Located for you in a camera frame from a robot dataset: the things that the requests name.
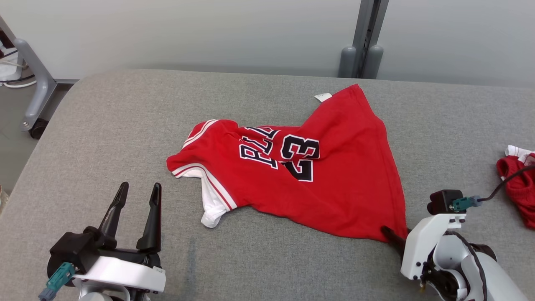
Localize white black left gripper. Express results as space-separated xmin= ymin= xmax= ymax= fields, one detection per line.
xmin=73 ymin=182 xmax=166 ymax=293

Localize red basketball jersey white sleeves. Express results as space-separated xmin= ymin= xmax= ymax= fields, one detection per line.
xmin=166 ymin=84 xmax=409 ymax=243

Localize grey metal cart leg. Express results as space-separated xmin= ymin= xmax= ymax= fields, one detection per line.
xmin=0 ymin=17 xmax=57 ymax=131

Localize black cable teal plug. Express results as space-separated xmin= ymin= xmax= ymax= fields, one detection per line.
xmin=451 ymin=165 xmax=535 ymax=212
xmin=38 ymin=262 xmax=76 ymax=301

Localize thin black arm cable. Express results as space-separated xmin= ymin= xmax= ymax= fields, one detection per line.
xmin=449 ymin=230 xmax=487 ymax=301

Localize white floor cable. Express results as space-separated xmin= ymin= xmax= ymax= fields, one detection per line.
xmin=0 ymin=59 xmax=38 ymax=89

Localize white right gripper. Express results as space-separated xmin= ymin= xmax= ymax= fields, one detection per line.
xmin=381 ymin=213 xmax=466 ymax=281

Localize black caster wheel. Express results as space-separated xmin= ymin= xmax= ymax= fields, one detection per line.
xmin=29 ymin=118 xmax=49 ymax=140

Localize grey partition post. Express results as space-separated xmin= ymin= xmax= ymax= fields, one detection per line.
xmin=338 ymin=0 xmax=389 ymax=79

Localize red shorts white waistband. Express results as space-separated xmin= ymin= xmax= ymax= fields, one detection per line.
xmin=497 ymin=145 xmax=535 ymax=230

